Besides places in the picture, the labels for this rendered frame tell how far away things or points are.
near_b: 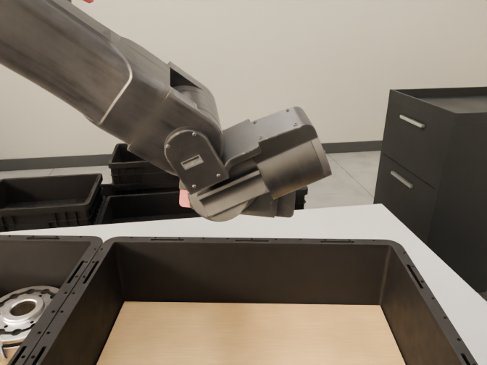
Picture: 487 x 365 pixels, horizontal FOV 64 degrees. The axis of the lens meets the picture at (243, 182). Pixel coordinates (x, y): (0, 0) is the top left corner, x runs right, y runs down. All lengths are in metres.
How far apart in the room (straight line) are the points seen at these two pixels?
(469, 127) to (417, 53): 2.39
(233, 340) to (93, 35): 0.39
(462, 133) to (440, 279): 0.74
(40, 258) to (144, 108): 0.37
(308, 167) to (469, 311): 0.60
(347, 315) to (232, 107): 2.94
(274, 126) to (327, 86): 3.25
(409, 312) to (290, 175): 0.25
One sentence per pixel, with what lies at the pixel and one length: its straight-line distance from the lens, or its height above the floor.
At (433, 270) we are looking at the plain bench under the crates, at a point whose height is 0.70.
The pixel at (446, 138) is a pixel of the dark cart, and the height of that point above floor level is 0.81.
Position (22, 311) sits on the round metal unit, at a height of 0.85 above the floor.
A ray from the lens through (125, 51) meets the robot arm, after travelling 0.30.
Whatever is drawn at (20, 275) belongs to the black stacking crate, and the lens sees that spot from 0.65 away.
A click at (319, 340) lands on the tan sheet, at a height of 0.83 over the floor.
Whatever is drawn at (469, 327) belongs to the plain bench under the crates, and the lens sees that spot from 0.84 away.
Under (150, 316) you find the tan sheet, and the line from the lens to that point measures 0.58.
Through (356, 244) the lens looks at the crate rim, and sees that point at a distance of 0.55.
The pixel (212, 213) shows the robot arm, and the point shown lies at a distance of 0.35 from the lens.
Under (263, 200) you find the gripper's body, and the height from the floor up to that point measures 1.02.
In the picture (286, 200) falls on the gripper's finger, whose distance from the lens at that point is 0.47.
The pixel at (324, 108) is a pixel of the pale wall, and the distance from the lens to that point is 3.61.
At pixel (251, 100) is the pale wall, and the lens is 3.42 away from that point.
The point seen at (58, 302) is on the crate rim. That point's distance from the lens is 0.48.
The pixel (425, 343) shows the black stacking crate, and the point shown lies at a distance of 0.49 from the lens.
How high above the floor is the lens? 1.21
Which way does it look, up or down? 24 degrees down
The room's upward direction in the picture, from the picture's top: straight up
